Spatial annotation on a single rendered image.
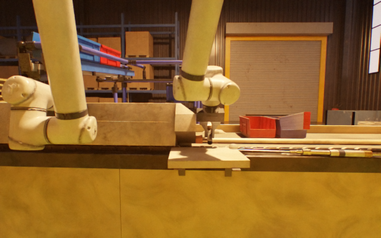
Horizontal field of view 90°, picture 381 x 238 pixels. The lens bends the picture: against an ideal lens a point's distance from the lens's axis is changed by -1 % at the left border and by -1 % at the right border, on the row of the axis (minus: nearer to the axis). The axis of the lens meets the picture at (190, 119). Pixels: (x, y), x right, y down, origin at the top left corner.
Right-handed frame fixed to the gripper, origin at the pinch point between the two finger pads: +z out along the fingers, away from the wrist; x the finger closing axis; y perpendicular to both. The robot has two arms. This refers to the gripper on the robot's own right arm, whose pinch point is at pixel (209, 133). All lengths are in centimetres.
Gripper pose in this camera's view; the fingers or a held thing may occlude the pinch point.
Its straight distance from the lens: 98.9
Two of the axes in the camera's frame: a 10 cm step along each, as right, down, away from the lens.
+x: -10.0, -0.1, 0.4
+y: 0.4, -5.0, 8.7
